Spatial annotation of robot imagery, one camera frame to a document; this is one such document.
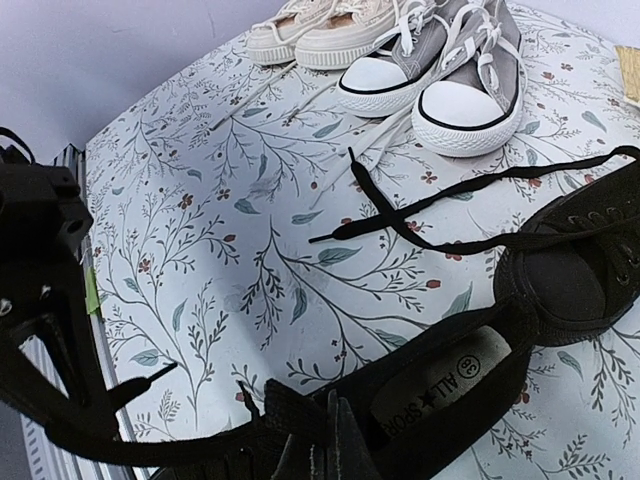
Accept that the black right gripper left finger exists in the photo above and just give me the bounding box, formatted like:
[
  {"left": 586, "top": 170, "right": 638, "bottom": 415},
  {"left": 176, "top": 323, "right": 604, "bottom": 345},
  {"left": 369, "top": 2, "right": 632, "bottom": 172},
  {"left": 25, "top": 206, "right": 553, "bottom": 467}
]
[{"left": 277, "top": 434, "right": 320, "bottom": 480}]

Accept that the black canvas sneaker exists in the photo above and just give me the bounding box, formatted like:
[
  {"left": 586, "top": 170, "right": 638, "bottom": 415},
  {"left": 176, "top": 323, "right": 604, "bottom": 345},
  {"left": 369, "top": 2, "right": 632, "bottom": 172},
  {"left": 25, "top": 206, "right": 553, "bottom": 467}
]
[
  {"left": 329, "top": 145, "right": 639, "bottom": 346},
  {"left": 89, "top": 296, "right": 538, "bottom": 479}
]

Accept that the grey sneaker right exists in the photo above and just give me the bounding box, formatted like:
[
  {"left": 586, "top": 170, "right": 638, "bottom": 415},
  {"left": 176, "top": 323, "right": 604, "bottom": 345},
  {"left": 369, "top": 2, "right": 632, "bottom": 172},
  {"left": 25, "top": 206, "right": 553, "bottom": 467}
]
[{"left": 412, "top": 1, "right": 527, "bottom": 158}]

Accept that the grey sneaker left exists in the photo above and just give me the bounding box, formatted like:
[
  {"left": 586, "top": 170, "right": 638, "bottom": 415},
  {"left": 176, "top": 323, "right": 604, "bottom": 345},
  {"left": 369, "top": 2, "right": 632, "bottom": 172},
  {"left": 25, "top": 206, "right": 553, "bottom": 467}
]
[{"left": 336, "top": 1, "right": 473, "bottom": 118}]

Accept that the floral tablecloth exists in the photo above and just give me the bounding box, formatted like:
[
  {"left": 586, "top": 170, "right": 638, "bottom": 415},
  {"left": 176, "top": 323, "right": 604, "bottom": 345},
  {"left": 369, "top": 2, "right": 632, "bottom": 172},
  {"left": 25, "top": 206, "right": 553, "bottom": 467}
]
[{"left": 86, "top": 3, "right": 639, "bottom": 479}]

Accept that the black rear canvas sneaker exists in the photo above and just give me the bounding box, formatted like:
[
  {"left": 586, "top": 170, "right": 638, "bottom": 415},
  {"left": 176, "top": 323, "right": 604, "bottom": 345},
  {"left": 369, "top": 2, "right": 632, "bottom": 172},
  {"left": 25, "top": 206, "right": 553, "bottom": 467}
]
[{"left": 329, "top": 145, "right": 639, "bottom": 346}]

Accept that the grey sneaker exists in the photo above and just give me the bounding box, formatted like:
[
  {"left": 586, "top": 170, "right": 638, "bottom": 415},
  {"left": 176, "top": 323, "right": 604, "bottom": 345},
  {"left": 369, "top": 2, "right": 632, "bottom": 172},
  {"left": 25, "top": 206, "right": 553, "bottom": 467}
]
[
  {"left": 336, "top": 1, "right": 473, "bottom": 118},
  {"left": 412, "top": 1, "right": 527, "bottom": 158}
]

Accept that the beige sneaker left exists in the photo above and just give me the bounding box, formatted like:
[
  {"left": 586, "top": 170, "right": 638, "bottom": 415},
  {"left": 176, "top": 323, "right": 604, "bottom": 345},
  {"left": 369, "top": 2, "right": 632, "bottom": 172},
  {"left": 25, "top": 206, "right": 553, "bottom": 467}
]
[{"left": 246, "top": 0, "right": 339, "bottom": 66}]

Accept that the woven bamboo tray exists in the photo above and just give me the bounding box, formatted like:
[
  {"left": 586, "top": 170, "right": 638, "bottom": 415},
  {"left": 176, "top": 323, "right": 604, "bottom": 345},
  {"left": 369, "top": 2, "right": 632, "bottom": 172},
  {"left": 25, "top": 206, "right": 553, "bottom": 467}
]
[{"left": 615, "top": 45, "right": 640, "bottom": 107}]

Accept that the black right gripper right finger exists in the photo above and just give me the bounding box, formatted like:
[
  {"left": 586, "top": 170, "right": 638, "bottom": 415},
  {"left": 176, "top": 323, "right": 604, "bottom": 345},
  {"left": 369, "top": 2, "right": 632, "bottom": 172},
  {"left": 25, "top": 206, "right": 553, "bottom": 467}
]
[{"left": 327, "top": 390, "right": 382, "bottom": 480}]

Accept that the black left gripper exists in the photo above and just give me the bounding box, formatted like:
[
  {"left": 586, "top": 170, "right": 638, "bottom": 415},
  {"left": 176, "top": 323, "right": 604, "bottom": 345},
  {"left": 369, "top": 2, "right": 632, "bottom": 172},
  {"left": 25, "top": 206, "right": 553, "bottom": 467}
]
[{"left": 0, "top": 127, "right": 126, "bottom": 441}]

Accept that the green tape piece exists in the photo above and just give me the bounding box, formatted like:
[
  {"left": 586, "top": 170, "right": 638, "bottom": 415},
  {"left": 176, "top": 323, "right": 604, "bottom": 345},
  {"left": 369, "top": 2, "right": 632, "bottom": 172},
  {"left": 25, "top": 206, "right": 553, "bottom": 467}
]
[{"left": 85, "top": 267, "right": 101, "bottom": 315}]

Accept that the beige sneaker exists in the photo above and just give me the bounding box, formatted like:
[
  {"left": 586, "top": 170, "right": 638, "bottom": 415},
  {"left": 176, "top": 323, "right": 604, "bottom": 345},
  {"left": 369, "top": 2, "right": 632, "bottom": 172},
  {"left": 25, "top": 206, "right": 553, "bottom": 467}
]
[
  {"left": 295, "top": 0, "right": 406, "bottom": 71},
  {"left": 246, "top": 0, "right": 339, "bottom": 66}
]

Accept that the aluminium front rail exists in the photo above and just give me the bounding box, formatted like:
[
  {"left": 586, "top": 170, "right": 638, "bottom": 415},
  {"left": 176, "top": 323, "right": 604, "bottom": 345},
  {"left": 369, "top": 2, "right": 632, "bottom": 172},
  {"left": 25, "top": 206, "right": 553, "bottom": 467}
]
[{"left": 21, "top": 145, "right": 136, "bottom": 479}]

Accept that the black front canvas sneaker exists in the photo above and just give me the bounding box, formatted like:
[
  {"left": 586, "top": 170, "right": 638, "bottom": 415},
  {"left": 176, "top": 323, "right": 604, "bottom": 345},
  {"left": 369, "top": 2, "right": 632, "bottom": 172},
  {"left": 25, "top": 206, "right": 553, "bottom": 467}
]
[{"left": 89, "top": 296, "right": 538, "bottom": 479}]

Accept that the beige sneaker right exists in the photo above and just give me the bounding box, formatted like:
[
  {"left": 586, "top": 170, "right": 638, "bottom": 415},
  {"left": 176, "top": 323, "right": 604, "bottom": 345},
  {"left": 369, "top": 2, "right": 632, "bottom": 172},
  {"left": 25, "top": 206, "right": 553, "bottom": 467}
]
[{"left": 295, "top": 0, "right": 406, "bottom": 71}]

